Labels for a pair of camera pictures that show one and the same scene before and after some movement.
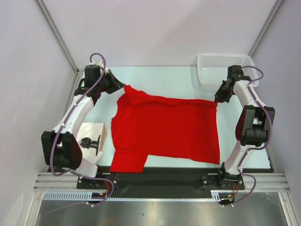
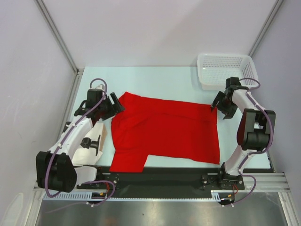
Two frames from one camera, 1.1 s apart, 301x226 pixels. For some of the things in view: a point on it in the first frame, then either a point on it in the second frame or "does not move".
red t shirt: x=144 y=125 does not move
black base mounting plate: x=161 y=180 does not move
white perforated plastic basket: x=212 y=68 does not move
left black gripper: x=116 y=85 -> x=113 y=109
